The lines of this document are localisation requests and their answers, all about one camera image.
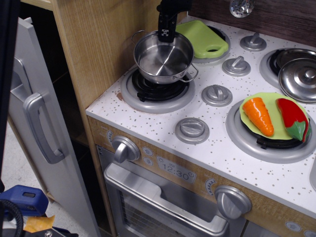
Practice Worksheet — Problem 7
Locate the shiny faucet knob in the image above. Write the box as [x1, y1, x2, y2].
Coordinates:
[229, 0, 255, 18]

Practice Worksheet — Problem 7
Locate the yellow tape piece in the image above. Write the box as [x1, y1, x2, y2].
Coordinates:
[24, 215, 55, 233]

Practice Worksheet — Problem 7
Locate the green plastic cutting board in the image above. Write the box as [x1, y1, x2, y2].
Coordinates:
[176, 20, 229, 59]

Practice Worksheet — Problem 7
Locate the silver fridge door handle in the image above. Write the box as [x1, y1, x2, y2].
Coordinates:
[23, 92, 65, 164]

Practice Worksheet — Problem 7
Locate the small steel pot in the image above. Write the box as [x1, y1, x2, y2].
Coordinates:
[133, 31, 198, 84]

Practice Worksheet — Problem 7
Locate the back left stove burner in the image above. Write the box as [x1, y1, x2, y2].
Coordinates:
[194, 25, 231, 64]

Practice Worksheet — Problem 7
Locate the silver oven knob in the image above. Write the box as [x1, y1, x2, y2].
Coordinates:
[215, 185, 252, 220]
[112, 135, 141, 163]

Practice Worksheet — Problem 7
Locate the grey fridge door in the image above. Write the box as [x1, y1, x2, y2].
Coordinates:
[9, 18, 100, 237]

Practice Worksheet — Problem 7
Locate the grey stove top knob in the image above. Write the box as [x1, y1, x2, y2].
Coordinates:
[175, 118, 210, 145]
[239, 33, 267, 52]
[201, 84, 233, 107]
[222, 56, 251, 77]

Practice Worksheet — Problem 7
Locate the steel pan under lid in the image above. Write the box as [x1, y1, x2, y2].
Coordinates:
[276, 48, 316, 68]

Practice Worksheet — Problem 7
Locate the back right stove burner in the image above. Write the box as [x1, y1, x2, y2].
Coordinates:
[259, 48, 290, 88]

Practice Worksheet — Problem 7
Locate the front right stove burner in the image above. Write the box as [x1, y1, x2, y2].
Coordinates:
[225, 101, 316, 164]

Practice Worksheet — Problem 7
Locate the front left stove burner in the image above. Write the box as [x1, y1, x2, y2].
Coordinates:
[120, 68, 196, 114]

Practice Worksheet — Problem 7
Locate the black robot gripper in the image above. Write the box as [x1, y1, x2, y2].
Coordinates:
[157, 0, 192, 42]

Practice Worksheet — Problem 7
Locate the blue device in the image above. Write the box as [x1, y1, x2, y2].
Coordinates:
[0, 185, 49, 216]

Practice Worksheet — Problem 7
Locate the left silver oven knob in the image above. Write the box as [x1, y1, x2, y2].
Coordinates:
[112, 135, 141, 163]

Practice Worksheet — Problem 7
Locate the right silver oven knob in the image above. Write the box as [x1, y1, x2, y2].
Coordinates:
[215, 185, 252, 220]

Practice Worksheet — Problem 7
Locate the oven clock display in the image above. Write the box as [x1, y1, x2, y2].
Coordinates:
[157, 156, 197, 184]

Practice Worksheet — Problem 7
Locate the steel pot lid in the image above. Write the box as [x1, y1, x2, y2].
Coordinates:
[278, 58, 316, 104]

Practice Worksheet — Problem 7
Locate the black braided cable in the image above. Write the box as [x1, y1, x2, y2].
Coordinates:
[0, 198, 24, 237]

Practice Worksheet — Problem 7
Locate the light green plate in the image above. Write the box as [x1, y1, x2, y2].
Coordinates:
[239, 92, 312, 140]

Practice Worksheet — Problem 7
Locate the wooden toy kitchen cabinet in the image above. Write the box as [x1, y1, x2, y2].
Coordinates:
[23, 0, 316, 237]

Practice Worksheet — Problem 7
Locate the silver oven door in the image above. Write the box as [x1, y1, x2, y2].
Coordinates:
[97, 146, 247, 237]

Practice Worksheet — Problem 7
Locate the stove burner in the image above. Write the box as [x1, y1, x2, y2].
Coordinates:
[225, 101, 316, 164]
[194, 25, 231, 64]
[259, 48, 290, 88]
[120, 68, 196, 114]

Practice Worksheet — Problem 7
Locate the orange toy carrot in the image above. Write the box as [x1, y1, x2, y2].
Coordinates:
[242, 97, 274, 137]

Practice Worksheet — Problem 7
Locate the red toy chili pepper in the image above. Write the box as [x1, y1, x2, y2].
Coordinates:
[276, 98, 310, 142]

